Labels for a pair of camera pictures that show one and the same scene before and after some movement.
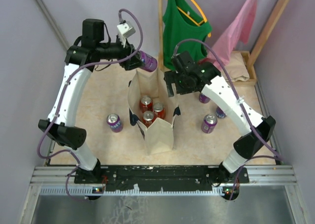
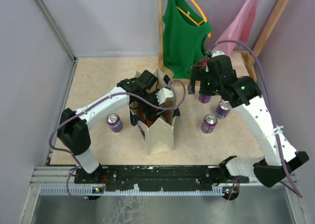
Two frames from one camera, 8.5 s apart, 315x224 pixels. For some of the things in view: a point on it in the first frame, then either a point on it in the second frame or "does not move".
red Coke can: x=148 y=117 does not move
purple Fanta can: x=203 y=99 does not move
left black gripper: x=133 y=62 → x=150 y=113
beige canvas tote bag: x=153 y=106 does not move
